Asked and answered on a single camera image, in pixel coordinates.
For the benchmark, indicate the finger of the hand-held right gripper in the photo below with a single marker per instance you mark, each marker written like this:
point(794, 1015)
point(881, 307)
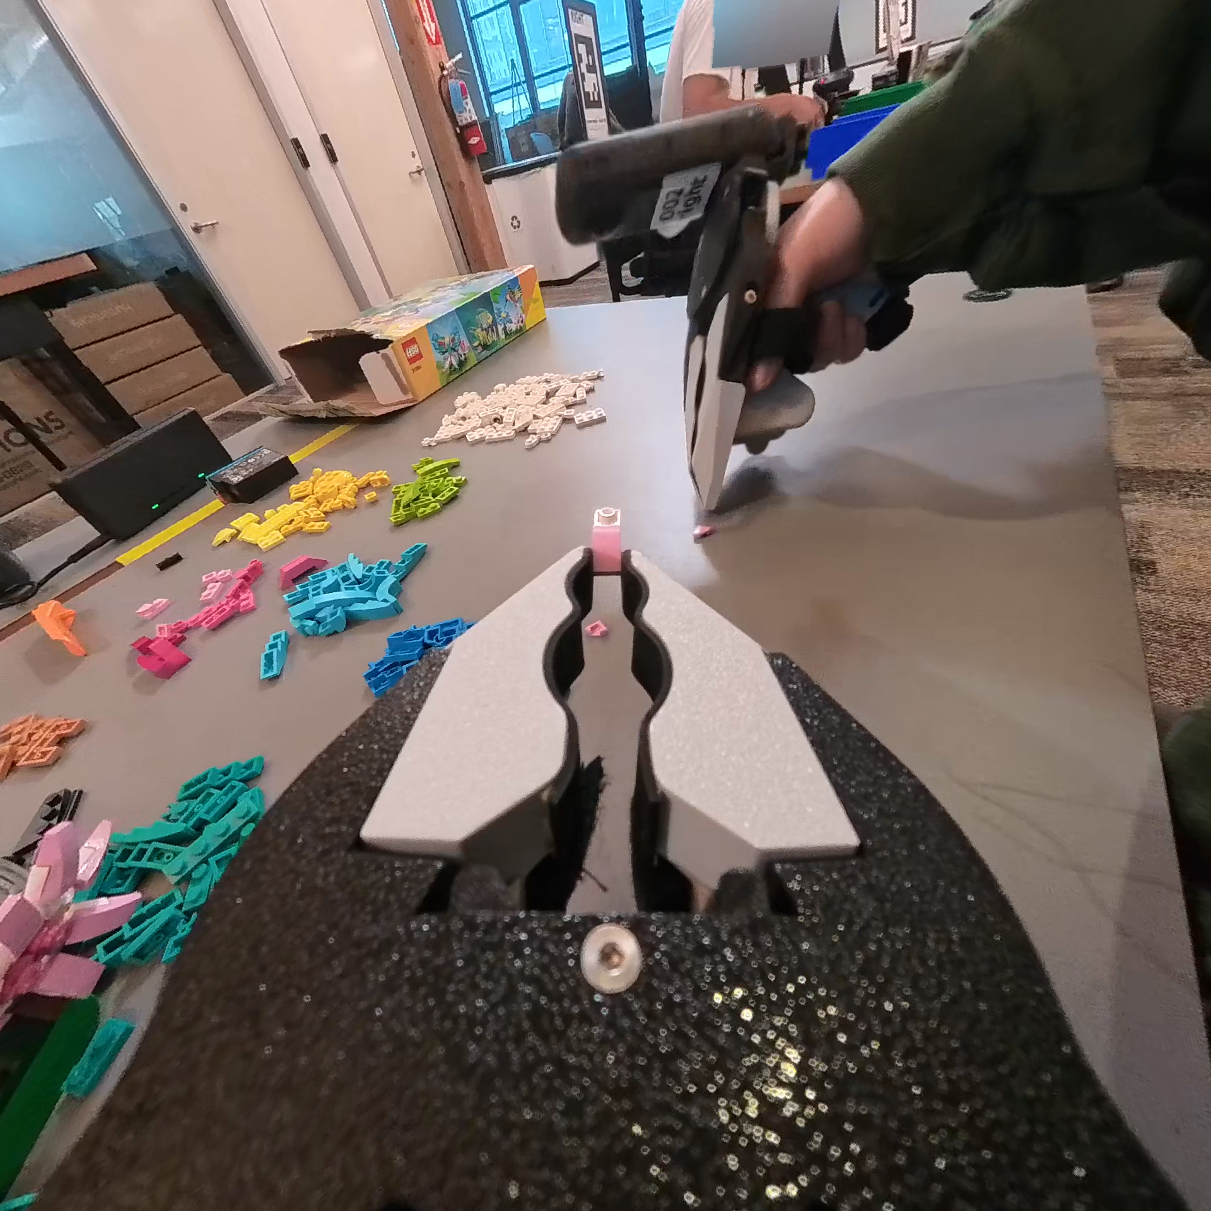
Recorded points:
point(724, 417)
point(694, 397)

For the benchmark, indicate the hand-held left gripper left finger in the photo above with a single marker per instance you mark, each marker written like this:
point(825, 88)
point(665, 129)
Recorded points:
point(473, 747)

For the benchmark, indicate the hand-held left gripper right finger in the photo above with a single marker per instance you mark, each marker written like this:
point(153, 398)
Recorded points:
point(747, 757)

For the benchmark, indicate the pink lego piece grey stud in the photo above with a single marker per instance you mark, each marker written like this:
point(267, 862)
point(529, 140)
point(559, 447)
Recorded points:
point(607, 551)

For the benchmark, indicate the person's right forearm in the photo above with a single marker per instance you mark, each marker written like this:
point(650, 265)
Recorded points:
point(1022, 123)

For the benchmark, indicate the pile of blue lego bricks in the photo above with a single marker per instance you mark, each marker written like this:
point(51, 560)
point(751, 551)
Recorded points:
point(411, 653)

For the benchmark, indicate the pile of white lego bricks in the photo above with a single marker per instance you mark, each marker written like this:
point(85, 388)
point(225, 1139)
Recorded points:
point(521, 407)

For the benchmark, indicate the single light blue lego brick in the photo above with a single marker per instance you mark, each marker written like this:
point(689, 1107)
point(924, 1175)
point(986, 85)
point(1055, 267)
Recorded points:
point(274, 655)

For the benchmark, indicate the magenta sloped lego piece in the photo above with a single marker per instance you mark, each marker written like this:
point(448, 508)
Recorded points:
point(300, 570)

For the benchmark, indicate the colourful cardboard lego box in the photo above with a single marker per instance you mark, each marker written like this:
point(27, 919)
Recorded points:
point(454, 322)

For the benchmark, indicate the pile of lime lego bricks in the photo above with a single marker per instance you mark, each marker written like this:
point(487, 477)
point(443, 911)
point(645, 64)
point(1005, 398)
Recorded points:
point(427, 492)

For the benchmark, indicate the pile of pink lego bricks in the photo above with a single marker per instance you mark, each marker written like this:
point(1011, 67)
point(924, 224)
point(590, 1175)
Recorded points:
point(213, 610)

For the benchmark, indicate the pile of yellow lego bricks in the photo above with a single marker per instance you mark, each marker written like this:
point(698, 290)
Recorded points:
point(303, 506)

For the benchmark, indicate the pile of teal lego bricks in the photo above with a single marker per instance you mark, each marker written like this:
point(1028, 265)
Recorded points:
point(179, 851)

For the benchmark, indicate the small pile black lego pieces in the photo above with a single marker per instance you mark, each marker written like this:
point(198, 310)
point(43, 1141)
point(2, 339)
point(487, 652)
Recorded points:
point(48, 813)

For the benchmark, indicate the orange lego piece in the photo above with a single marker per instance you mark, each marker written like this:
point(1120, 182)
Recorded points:
point(58, 626)

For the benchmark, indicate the pile of orange lego bricks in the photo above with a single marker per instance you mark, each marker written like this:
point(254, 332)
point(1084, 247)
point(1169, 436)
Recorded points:
point(38, 738)

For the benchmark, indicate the pink lego flower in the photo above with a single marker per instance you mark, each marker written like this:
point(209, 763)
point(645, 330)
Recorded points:
point(56, 917)

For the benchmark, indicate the single teal lego brick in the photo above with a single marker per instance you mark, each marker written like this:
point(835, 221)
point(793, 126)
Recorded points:
point(100, 1055)

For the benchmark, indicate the person's right hand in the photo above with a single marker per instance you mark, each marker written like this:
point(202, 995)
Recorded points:
point(819, 245)

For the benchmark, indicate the black office chair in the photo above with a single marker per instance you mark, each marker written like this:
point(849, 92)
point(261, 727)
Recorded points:
point(653, 270)

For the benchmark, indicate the black and white marker banner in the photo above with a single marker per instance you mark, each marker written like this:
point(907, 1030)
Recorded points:
point(587, 67)

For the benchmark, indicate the white recycling bin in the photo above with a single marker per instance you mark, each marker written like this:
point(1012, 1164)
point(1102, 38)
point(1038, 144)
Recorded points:
point(529, 218)

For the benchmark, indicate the wooden pillar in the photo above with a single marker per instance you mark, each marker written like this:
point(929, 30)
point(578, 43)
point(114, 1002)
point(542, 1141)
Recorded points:
point(454, 189)

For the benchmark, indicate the red fire extinguisher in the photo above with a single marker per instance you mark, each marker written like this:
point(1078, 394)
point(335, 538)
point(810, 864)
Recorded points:
point(457, 94)

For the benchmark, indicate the pile of light blue bricks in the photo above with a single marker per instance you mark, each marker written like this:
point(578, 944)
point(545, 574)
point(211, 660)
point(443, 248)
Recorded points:
point(350, 591)

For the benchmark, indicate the blue plastic bin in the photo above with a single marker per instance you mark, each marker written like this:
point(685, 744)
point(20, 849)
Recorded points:
point(842, 141)

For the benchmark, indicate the green plastic bin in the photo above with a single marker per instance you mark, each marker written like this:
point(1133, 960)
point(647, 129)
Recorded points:
point(880, 97)

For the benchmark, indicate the white door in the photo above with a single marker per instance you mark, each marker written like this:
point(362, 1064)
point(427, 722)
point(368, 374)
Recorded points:
point(208, 123)
point(378, 114)

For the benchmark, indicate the yellow tape strip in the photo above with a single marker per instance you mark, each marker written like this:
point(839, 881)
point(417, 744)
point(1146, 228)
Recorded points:
point(226, 506)

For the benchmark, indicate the small black battery pack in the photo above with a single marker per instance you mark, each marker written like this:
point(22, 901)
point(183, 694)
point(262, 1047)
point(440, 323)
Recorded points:
point(251, 476)

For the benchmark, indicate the black power station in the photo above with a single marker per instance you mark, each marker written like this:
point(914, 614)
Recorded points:
point(141, 473)

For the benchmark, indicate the brown cardboard box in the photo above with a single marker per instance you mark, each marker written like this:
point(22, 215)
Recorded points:
point(114, 312)
point(141, 348)
point(170, 378)
point(199, 397)

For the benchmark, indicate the large printed cardboard box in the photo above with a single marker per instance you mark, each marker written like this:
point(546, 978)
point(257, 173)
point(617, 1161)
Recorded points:
point(42, 444)

